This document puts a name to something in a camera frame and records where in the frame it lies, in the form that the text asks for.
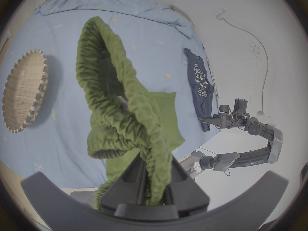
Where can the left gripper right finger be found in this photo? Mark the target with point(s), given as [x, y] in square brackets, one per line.
[187, 191]

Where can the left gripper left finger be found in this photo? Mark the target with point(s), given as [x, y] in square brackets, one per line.
[127, 189]

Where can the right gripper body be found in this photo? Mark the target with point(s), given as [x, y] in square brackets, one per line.
[222, 121]

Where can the green shorts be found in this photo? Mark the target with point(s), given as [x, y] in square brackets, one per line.
[103, 56]

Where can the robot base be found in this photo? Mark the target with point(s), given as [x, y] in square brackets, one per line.
[191, 163]

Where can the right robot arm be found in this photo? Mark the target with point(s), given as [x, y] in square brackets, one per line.
[275, 143]

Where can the bed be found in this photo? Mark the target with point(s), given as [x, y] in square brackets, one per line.
[144, 64]

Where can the round woven basket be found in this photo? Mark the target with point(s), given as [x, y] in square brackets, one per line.
[21, 90]

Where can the dark blue T-shirt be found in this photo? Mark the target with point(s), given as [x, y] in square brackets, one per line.
[199, 80]

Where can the grey bedside table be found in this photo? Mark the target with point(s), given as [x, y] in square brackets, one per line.
[175, 8]

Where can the pale blue quilt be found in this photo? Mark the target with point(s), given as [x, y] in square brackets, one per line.
[108, 3]

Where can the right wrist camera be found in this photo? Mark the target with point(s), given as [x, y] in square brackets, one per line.
[224, 108]

